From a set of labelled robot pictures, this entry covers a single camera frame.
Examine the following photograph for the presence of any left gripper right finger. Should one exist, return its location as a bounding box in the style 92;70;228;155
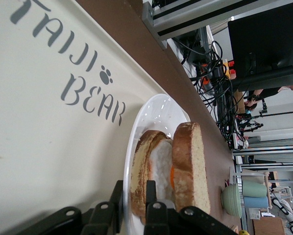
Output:
144;180;238;235

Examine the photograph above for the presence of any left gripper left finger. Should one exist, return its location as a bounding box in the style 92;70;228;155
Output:
4;180;124;235

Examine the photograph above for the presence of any brown bread slice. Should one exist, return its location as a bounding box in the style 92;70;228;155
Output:
130;130;171;225
172;121;211;217

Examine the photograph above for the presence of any white round plate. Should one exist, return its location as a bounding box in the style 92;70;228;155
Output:
123;94;191;235

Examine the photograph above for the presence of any fried egg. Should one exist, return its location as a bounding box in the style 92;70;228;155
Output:
150;138;175;204

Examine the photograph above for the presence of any light green bowl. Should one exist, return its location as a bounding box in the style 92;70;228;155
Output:
221;183;243;219

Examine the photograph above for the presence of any blue cup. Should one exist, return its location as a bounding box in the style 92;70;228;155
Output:
243;195;270;209

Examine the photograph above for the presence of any green cup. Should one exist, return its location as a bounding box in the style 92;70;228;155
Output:
242;180;269;198

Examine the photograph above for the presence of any brown cardboard box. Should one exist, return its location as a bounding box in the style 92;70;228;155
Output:
252;216;286;235

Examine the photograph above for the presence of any cream bear print tray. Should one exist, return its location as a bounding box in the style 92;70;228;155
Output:
0;0;168;235

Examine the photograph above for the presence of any orange yellow power strip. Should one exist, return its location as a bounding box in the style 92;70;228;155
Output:
222;60;237;80

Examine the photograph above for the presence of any person in black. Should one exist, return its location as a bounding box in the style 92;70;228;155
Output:
244;84;293;118

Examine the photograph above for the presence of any black monitor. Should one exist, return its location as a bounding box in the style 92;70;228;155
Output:
227;0;293;92

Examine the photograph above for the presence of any white wire rack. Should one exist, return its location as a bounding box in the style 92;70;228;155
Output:
229;166;247;235

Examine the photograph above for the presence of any black cable bundle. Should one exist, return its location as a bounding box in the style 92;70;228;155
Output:
173;31;250;150

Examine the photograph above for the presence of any aluminium profile post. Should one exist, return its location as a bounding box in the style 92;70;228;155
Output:
141;0;260;49

